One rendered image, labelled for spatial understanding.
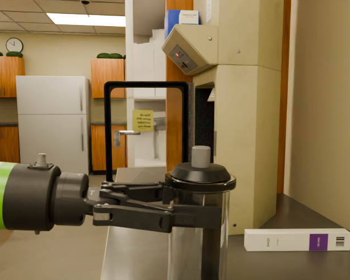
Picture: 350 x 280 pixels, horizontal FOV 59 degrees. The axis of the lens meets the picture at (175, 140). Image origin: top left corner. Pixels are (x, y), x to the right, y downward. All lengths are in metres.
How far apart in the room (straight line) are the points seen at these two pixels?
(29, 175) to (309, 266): 0.63
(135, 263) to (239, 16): 0.67
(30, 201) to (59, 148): 5.42
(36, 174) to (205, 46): 0.55
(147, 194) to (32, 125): 5.45
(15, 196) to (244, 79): 0.63
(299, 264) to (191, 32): 0.62
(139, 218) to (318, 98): 0.93
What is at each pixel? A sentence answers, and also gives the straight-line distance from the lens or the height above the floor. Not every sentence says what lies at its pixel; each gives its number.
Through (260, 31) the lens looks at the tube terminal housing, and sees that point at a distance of 0.91.
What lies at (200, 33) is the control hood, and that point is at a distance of 0.85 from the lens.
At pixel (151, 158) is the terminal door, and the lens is 1.15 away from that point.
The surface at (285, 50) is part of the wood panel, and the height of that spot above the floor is 1.52.
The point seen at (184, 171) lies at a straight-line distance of 0.45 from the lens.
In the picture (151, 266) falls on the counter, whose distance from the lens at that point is 0.77.
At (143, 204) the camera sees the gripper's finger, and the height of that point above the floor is 1.17.
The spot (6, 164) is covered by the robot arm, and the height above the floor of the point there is 1.22.
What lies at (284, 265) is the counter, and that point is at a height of 0.94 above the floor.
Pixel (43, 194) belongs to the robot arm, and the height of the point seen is 1.19.
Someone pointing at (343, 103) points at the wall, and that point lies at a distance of 1.11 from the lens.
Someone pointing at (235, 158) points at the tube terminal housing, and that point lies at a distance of 0.87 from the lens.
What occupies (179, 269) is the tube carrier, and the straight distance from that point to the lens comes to 0.49.
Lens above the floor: 1.30
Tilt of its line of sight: 6 degrees down
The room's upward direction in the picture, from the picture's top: straight up
